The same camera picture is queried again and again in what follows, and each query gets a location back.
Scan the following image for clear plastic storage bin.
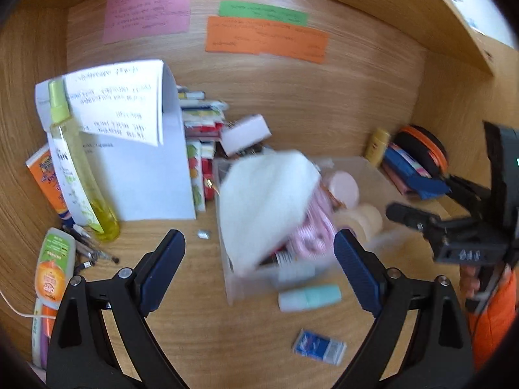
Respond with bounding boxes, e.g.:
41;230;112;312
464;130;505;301
216;156;408;304

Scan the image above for stack of books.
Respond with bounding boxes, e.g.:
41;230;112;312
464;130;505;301
177;85;229;212

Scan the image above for green sticky note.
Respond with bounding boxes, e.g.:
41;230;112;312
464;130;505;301
218;0;308;26

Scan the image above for pink sticky note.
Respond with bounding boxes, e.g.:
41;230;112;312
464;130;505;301
103;0;191;44

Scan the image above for mint white tube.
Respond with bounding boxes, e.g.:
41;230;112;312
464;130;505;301
278;285;342;312

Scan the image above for orange sticky note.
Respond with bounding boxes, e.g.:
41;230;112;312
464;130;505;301
205;16;329;63

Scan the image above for orange sunscreen tube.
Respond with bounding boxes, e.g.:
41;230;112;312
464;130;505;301
26;143;74;227

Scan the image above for white cloth pouch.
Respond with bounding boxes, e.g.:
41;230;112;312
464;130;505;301
218;150;320;277

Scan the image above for pink round Hyntoor case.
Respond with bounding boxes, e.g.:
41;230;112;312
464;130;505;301
325;171;360;209

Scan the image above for yellow lotion tube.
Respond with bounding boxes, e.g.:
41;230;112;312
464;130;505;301
364;127;391;168

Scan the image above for black orange zip case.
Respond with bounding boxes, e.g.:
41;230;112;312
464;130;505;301
393;124;449;177

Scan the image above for pink notebook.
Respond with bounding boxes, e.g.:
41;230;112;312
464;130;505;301
382;162;414;196

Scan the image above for white folded paper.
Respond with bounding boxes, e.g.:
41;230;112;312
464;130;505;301
34;58;198;223

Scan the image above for pens at left edge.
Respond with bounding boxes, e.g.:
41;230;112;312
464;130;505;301
32;299;57;370

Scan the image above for pink rope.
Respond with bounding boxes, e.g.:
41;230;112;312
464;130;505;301
287;193;338;258

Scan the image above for yellow green spray bottle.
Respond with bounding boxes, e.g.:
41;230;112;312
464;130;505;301
48;78;120;242

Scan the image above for blue card packet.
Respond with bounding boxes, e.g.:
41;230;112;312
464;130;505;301
292;329;346;366

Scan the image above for white charging cable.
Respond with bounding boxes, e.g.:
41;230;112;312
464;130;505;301
0;289;58;320

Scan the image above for right hand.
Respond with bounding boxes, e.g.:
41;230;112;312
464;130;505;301
459;266;480;299

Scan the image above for white small box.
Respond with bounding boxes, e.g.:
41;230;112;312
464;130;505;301
220;114;272;156

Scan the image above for orange hand gel bottle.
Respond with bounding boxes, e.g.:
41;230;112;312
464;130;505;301
34;228;76;310

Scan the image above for blue patterned pencil pouch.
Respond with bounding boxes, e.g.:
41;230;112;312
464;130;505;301
382;143;449;200

